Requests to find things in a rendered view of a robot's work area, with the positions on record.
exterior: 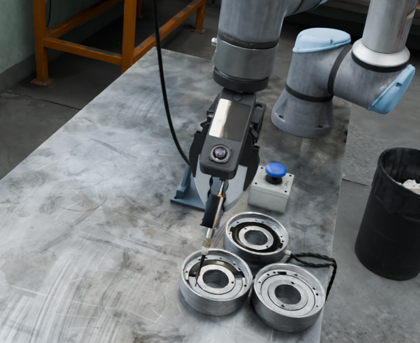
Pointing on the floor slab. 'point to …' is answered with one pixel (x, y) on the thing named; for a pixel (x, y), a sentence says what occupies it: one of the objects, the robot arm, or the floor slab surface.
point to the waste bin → (399, 215)
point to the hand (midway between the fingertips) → (216, 203)
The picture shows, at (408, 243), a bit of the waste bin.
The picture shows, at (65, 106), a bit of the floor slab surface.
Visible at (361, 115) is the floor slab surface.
